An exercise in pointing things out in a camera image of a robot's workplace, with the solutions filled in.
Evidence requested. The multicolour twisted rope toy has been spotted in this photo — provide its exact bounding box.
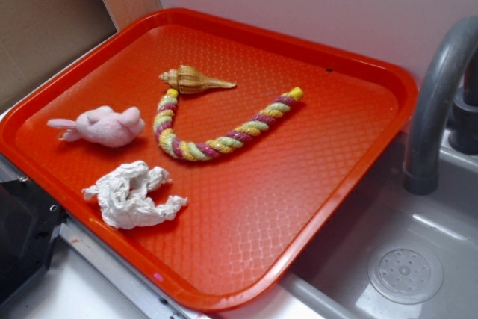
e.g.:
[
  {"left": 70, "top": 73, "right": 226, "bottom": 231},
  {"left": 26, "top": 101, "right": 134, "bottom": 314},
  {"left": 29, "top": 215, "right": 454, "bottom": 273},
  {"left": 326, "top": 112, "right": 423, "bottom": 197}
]
[{"left": 153, "top": 87, "right": 304, "bottom": 162}]

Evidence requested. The pink plush bunny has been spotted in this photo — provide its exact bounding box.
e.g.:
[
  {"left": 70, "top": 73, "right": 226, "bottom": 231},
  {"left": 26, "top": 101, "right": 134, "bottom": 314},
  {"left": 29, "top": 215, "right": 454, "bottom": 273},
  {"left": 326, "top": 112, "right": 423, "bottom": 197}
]
[{"left": 46, "top": 105, "right": 146, "bottom": 148}]

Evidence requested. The red plastic tray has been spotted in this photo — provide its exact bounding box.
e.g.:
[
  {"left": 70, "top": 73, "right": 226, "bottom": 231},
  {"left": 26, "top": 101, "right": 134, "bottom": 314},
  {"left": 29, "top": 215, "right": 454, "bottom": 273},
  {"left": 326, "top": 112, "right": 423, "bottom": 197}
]
[{"left": 1, "top": 8, "right": 418, "bottom": 312}]

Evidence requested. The brown cardboard panel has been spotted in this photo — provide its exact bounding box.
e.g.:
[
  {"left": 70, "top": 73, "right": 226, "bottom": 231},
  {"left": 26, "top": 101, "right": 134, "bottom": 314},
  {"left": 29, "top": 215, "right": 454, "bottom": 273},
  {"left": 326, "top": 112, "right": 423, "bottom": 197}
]
[{"left": 1, "top": 0, "right": 116, "bottom": 111}]

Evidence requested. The crumpled white paper towel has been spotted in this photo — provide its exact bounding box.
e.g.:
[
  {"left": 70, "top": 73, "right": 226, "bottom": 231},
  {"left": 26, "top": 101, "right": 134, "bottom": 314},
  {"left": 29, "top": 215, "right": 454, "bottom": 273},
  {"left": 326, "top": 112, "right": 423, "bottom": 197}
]
[{"left": 82, "top": 161, "right": 188, "bottom": 229}]

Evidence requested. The dark grey faucet handle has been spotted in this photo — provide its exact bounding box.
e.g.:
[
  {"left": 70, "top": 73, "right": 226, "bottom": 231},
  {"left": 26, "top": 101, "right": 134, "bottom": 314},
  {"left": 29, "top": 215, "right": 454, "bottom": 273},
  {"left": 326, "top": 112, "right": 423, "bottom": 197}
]
[{"left": 448, "top": 51, "right": 477, "bottom": 155}]

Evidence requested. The striped conch seashell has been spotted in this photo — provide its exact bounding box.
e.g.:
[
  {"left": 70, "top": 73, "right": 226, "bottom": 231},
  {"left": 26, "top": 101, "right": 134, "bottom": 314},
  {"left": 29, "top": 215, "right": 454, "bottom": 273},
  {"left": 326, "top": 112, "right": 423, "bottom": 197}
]
[{"left": 159, "top": 65, "right": 237, "bottom": 95}]

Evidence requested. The grey toy sink basin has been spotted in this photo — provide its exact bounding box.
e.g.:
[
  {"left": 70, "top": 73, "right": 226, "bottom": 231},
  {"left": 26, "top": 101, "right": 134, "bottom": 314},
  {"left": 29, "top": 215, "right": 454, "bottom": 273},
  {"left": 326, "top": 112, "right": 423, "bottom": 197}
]
[{"left": 282, "top": 136, "right": 477, "bottom": 318}]

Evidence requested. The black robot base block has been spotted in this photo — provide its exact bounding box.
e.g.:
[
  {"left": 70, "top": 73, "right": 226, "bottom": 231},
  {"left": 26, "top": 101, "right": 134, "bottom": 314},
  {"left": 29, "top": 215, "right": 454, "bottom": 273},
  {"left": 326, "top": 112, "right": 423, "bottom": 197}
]
[{"left": 1, "top": 179, "right": 64, "bottom": 307}]

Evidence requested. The grey plastic faucet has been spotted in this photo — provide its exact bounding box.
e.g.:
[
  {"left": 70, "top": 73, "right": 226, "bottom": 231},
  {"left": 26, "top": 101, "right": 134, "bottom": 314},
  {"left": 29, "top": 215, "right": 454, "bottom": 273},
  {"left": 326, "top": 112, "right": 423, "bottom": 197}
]
[{"left": 403, "top": 16, "right": 477, "bottom": 195}]

